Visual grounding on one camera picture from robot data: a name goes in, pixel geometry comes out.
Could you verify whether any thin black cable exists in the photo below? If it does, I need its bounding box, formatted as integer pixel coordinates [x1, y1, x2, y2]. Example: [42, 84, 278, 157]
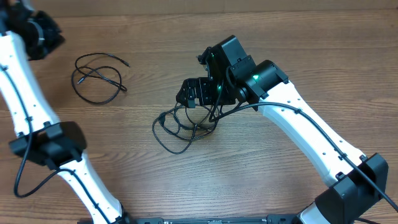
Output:
[71, 52, 131, 105]

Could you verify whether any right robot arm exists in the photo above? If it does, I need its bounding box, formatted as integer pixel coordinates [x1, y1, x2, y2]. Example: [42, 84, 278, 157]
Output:
[176, 35, 389, 223]

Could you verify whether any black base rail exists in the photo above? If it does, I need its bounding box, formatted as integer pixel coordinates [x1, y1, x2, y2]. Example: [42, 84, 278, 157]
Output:
[114, 214, 301, 224]

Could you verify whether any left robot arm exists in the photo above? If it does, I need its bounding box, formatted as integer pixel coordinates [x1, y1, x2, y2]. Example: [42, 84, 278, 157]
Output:
[1, 0, 130, 223]

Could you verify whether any black USB-A cable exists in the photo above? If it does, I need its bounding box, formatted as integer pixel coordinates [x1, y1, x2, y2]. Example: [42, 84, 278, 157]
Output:
[152, 105, 218, 155]

